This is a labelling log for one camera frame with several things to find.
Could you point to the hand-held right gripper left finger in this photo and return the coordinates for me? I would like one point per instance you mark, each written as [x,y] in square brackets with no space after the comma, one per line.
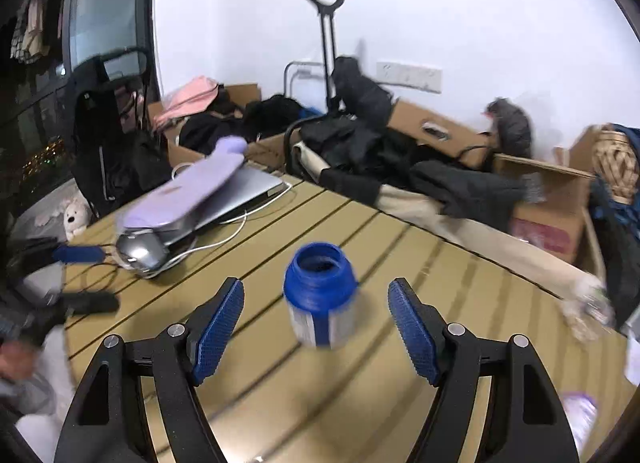
[220,328]

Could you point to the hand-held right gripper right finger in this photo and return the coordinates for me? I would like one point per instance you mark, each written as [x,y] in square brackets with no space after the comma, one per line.
[412,333]

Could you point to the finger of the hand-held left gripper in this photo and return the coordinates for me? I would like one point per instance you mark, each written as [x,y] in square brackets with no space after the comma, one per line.
[92,303]
[77,253]

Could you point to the blue cup with white label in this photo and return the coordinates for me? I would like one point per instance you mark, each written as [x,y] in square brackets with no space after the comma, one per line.
[320,303]

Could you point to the person's left forearm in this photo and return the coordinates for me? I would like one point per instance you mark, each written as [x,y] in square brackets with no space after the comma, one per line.
[32,393]

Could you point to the person's left hand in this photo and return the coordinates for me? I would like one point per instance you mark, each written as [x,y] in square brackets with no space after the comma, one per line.
[12,360]

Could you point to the white plush toy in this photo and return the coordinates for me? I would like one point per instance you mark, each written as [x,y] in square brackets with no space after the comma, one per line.
[76,218]

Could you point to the silver computer mouse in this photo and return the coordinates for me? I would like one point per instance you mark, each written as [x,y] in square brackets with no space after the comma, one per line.
[142,250]

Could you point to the black office chair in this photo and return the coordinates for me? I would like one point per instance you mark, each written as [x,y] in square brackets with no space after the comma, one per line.
[115,163]

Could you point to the silver laptop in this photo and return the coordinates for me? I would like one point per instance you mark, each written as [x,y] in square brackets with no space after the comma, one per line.
[250,188]

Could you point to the clear plastic bag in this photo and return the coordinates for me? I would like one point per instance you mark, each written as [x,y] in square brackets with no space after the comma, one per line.
[590,303]

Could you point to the black clothes in box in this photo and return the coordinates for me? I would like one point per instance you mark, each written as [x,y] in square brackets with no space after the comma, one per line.
[210,130]

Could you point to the cardboard box with red label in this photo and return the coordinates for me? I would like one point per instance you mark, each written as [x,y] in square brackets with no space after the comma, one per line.
[550,213]

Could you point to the lavender plastic packet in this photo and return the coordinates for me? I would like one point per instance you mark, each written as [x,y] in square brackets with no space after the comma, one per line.
[580,415]

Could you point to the pile of black clothes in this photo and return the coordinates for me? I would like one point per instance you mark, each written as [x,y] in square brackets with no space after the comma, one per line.
[360,153]

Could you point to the pink cloth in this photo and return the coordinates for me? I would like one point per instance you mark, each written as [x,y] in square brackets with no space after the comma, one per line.
[187,98]

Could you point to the grey fuzzy garment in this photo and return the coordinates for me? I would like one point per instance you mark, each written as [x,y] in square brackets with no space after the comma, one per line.
[512,128]

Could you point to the hanging clothes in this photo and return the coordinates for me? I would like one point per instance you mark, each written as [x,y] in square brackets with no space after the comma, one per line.
[32,28]

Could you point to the open cardboard box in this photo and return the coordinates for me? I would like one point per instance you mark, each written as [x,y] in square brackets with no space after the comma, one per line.
[245,93]

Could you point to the black bag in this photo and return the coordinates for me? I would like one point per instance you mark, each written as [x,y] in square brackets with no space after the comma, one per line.
[362,88]

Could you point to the woven basket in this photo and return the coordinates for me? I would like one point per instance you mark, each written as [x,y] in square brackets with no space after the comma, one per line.
[615,163]

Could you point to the white wall outlet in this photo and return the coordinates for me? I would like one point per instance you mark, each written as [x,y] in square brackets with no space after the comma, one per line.
[410,75]

